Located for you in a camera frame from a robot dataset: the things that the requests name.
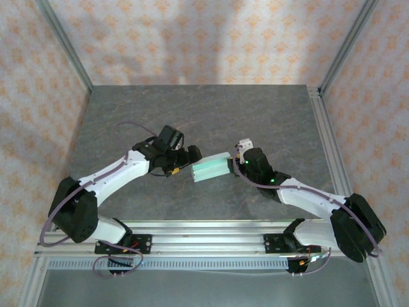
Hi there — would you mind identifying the grey slotted cable duct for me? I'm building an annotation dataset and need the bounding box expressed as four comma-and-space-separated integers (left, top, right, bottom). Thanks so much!
47, 257, 288, 271

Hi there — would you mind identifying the aluminium side rail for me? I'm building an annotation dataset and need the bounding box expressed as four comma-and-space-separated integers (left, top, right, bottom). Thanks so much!
308, 86, 364, 230

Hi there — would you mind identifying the aluminium mounting rail beam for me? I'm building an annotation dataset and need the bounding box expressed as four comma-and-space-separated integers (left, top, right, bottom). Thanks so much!
33, 219, 384, 256

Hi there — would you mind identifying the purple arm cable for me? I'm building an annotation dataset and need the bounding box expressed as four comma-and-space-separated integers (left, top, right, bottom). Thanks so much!
38, 122, 160, 279
234, 144, 384, 278

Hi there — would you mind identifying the aluminium frame post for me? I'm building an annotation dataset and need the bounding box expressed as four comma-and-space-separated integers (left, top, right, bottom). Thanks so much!
34, 0, 94, 94
20, 255, 49, 307
364, 255, 394, 307
318, 0, 381, 97

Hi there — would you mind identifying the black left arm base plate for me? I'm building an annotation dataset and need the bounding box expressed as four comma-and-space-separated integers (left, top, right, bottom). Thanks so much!
95, 234, 152, 256

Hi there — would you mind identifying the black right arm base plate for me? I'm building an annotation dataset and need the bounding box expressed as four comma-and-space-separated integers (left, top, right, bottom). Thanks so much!
263, 233, 321, 255

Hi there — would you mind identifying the grey metal shelf panel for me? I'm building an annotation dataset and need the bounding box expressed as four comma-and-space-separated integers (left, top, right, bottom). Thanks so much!
35, 268, 381, 307

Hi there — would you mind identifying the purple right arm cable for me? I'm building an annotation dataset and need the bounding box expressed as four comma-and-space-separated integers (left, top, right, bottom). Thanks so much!
234, 144, 384, 278

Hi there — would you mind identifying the mint green paper box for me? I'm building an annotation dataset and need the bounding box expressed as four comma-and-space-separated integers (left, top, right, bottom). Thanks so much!
190, 152, 231, 184

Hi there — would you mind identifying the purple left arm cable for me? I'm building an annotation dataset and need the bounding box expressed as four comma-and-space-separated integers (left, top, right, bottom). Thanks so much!
38, 122, 160, 279

